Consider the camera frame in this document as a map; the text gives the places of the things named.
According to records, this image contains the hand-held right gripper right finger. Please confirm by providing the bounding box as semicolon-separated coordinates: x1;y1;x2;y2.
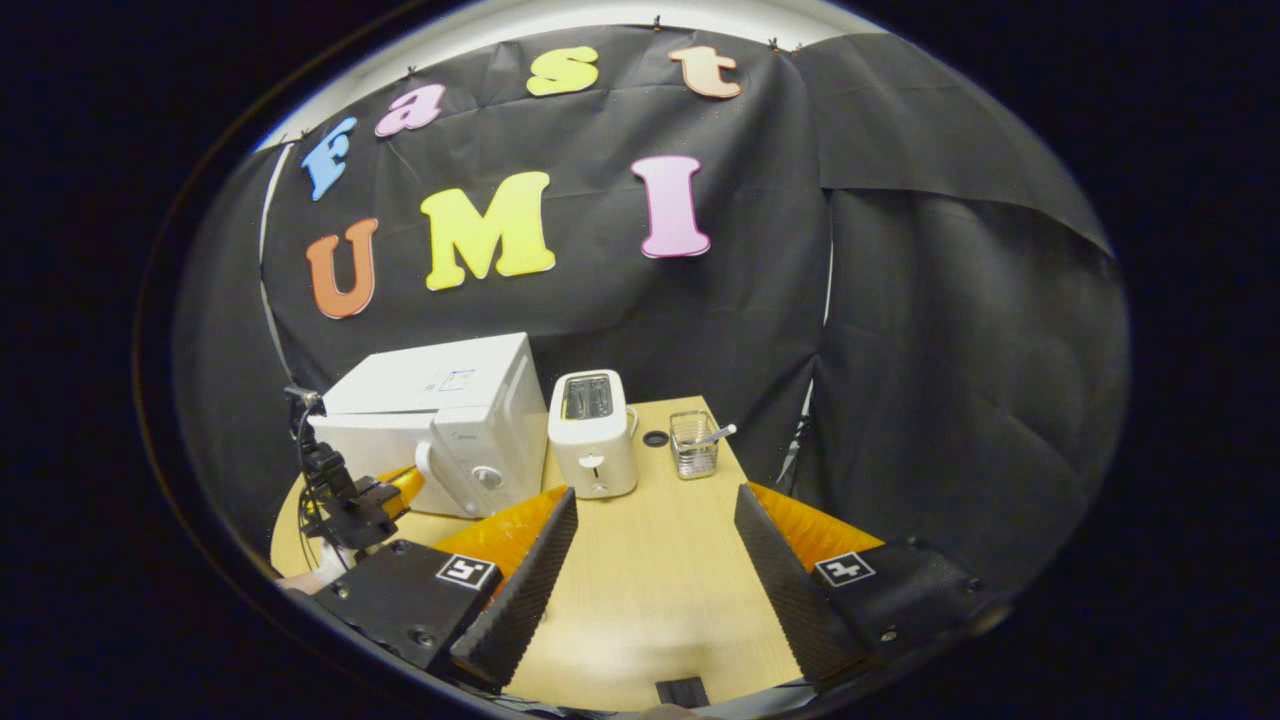
733;483;991;693

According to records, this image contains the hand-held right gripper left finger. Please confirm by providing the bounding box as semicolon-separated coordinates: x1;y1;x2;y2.
310;487;579;693

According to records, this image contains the white microwave oven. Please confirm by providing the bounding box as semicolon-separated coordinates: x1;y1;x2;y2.
308;332;550;519

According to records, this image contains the white toaster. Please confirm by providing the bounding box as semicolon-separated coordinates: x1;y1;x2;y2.
547;369;640;499

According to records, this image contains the wire mesh holder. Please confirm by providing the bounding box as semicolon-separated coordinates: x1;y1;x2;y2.
669;410;721;480

